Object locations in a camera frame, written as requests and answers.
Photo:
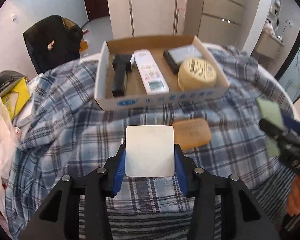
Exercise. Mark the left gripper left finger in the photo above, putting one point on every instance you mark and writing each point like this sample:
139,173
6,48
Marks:
58,215

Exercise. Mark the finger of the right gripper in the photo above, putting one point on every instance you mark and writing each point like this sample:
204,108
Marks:
272,131
291,123

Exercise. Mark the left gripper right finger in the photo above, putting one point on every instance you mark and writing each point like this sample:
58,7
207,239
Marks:
242,217

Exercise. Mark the green leather pouch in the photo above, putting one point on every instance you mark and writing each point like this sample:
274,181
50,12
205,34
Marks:
271,111

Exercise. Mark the tan leather case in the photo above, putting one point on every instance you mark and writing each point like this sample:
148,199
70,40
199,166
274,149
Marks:
191,133

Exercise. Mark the round cream candy tin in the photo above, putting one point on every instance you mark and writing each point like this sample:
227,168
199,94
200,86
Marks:
195,73

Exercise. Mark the black square display case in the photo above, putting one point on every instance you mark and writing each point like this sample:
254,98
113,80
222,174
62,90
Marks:
172,61

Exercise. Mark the white power adapter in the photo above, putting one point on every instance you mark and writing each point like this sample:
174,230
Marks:
149,151

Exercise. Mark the grey lighter case box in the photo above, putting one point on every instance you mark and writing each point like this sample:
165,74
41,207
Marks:
189,50

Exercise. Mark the white AUX remote control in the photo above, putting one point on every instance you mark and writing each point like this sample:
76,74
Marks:
152,78

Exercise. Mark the small black box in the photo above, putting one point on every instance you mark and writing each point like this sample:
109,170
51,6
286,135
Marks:
119,81

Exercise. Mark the black bracket clip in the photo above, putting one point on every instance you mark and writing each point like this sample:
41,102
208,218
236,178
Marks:
126,60

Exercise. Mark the person's right hand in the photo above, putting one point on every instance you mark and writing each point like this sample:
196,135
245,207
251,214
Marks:
293,201

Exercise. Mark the striped grey towel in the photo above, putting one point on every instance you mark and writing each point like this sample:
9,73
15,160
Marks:
155,208

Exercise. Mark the bathroom vanity cabinet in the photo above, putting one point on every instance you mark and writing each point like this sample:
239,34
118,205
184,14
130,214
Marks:
268,46

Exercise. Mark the blue plaid cloth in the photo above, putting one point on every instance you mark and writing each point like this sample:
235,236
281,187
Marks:
71,135

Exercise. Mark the white plastic bag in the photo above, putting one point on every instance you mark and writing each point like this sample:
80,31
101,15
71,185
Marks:
8,146

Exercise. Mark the yellow box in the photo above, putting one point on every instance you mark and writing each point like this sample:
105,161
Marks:
16,98

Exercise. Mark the beige refrigerator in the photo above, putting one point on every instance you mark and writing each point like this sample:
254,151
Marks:
223,22

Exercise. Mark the grey bag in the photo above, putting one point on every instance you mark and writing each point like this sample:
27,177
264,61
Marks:
9,77

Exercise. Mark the grey mop handle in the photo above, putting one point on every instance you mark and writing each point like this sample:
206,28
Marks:
131,17

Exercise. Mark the wall light switch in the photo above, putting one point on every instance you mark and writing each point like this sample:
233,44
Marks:
13,17

